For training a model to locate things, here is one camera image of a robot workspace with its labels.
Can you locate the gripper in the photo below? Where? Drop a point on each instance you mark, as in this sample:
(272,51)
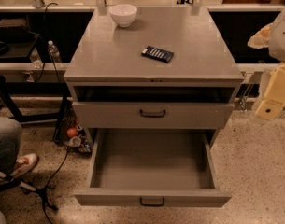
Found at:
(281,40)

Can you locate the grey drawer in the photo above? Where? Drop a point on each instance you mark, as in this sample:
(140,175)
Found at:
(152,115)
(152,168)

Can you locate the black tripod stand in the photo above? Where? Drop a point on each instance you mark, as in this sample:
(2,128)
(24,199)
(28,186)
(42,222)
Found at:
(11,182)

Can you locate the black side table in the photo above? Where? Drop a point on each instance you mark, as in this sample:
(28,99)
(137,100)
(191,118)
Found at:
(18,42)

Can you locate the orange ball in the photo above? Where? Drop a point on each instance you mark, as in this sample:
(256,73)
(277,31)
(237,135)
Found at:
(72,132)

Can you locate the dark blue snack packet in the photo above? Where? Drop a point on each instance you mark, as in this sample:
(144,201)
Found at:
(157,54)

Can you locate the white bowl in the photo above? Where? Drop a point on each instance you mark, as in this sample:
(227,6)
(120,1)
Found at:
(123,14)

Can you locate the black wire basket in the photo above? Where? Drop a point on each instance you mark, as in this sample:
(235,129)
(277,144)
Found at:
(66,120)

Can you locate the grey drawer cabinet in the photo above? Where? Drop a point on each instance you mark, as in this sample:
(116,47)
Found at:
(108,66)

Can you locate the white orange sneaker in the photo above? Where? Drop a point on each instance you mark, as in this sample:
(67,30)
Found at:
(24,164)

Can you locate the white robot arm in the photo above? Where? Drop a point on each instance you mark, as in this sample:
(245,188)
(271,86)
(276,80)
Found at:
(272,36)

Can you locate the person leg in jeans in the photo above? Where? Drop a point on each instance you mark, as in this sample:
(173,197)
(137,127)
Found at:
(10,142)

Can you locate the clear water bottle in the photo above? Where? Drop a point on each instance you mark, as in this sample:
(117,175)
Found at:
(54,54)

